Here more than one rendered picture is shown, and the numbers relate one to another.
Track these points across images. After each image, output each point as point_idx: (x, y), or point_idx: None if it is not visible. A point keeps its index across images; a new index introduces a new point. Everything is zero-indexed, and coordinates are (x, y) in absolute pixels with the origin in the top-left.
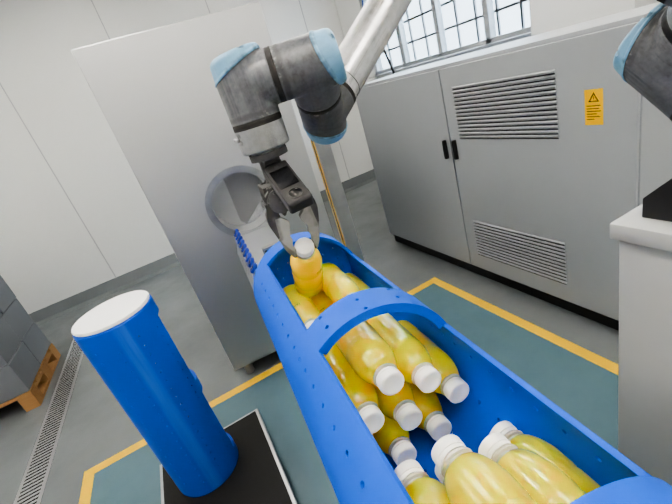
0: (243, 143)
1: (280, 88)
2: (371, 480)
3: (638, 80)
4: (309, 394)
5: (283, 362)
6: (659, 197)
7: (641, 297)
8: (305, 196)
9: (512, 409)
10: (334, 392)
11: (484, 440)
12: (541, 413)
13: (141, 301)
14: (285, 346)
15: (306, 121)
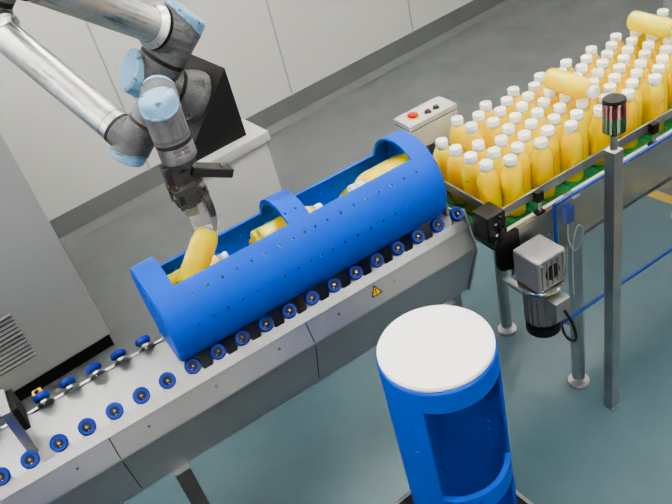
0: (190, 150)
1: None
2: (378, 186)
3: None
4: (328, 225)
5: (286, 266)
6: (198, 145)
7: (222, 204)
8: (227, 164)
9: (323, 203)
10: (338, 202)
11: (351, 187)
12: (334, 185)
13: None
14: (283, 252)
15: (151, 143)
